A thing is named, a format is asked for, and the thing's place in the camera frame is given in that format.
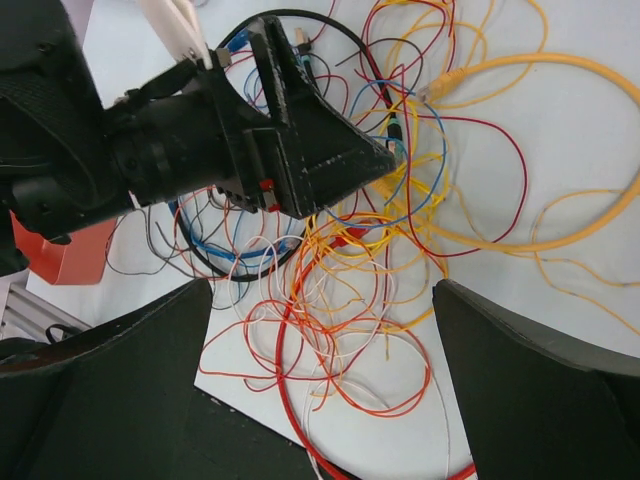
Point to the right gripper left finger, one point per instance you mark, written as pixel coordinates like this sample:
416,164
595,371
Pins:
108,403

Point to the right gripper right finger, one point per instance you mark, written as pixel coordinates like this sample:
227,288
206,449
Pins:
537,403

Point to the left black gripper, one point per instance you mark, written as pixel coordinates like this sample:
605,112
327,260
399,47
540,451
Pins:
188,129

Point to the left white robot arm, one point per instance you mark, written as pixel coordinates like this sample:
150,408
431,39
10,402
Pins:
68,163

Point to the orange plastic bin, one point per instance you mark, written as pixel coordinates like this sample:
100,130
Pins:
80,263

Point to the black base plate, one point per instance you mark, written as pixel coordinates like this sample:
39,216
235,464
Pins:
220,442

